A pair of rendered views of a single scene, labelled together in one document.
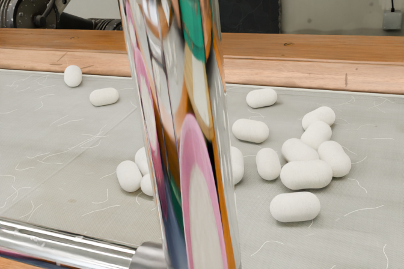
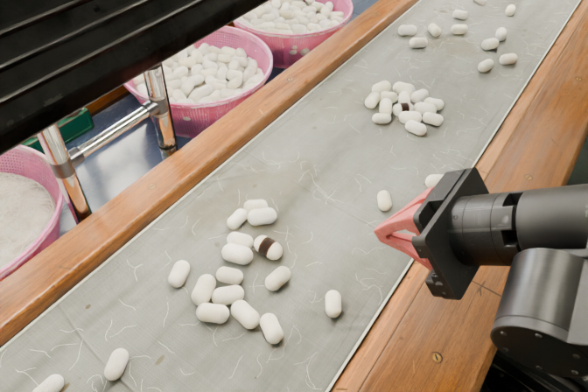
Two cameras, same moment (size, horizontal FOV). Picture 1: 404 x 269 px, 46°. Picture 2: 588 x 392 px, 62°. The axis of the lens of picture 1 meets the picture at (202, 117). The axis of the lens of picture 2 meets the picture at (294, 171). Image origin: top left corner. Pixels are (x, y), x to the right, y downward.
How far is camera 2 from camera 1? 0.63 m
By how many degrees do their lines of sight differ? 78
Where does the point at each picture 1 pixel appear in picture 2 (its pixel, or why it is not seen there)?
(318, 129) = (241, 309)
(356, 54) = not seen: outside the picture
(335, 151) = (206, 306)
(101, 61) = not seen: hidden behind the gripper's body
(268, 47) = (432, 333)
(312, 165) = (199, 286)
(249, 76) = (389, 310)
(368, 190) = (181, 326)
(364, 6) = not seen: outside the picture
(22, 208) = (259, 166)
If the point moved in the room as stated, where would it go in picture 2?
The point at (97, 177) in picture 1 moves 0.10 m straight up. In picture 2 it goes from (273, 196) to (272, 140)
